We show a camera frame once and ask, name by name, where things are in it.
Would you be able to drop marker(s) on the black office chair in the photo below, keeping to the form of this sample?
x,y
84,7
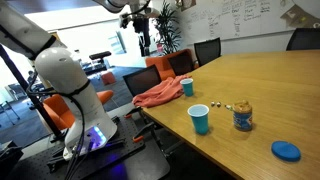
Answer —
x,y
181,63
304,39
207,50
141,80

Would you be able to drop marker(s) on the blue round jar lid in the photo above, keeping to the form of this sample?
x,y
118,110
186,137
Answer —
x,y
286,151

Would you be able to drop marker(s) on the orange armchair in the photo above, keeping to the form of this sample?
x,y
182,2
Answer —
x,y
58,111

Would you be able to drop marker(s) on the orange ottoman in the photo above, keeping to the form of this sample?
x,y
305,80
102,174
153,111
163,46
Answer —
x,y
108,78

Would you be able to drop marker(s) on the black tripod pole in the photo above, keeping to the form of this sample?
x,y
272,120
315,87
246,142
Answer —
x,y
20,78

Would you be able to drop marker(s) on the peanut butter jar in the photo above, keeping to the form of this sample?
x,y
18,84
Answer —
x,y
242,117

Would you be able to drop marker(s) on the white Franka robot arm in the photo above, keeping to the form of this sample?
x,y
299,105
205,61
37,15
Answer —
x,y
60,70

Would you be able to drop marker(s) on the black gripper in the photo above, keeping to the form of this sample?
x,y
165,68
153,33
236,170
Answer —
x,y
142,26

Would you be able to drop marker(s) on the brown cardboard poster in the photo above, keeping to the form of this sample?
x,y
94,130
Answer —
x,y
300,18

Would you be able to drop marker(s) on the black box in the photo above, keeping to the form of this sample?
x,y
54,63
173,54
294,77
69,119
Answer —
x,y
9,160

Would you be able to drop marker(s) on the small brown picture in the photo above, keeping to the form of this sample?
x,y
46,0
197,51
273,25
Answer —
x,y
186,4

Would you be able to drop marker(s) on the orange cloth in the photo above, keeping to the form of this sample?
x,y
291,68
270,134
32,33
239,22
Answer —
x,y
160,93

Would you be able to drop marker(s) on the black bench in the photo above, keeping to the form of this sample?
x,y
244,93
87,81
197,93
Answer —
x,y
99,55

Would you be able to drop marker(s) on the whiteboard with writing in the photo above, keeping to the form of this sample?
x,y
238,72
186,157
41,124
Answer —
x,y
253,20

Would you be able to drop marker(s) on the blue plastic cup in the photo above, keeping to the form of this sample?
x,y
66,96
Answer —
x,y
187,88
199,120

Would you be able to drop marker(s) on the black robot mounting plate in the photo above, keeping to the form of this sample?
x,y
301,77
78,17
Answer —
x,y
140,163

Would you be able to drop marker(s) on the green potted plant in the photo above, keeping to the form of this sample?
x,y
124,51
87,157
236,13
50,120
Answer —
x,y
166,33

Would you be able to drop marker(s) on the orange sofa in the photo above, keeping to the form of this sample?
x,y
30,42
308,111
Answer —
x,y
160,65

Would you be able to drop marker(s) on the small metal cap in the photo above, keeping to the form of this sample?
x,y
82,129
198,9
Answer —
x,y
228,107
212,104
218,104

